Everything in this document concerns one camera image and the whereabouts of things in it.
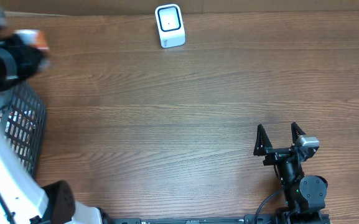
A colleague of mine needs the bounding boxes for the small orange white box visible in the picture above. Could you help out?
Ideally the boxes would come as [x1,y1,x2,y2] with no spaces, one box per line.
[14,29,49,51]

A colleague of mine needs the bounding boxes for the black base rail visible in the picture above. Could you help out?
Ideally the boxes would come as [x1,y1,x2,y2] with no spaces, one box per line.
[110,213,331,224]

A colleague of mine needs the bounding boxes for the cardboard strip at table edge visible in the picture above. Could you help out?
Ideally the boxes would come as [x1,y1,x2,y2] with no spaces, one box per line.
[0,0,359,16]

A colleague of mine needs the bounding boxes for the grey plastic mesh basket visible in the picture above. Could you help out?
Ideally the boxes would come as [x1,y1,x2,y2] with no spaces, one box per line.
[0,82,47,177]

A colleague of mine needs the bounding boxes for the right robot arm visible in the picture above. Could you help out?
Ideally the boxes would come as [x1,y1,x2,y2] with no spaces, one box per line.
[253,122,330,224]

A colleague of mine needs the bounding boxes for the white barcode scanner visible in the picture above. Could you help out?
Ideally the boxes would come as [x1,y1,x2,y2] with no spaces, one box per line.
[155,4,186,49]

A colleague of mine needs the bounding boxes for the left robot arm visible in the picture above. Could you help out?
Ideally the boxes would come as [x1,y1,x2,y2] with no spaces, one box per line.
[0,29,110,223]

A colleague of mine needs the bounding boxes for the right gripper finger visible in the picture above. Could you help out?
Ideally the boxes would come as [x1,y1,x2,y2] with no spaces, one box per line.
[291,122,305,146]
[253,124,273,156]

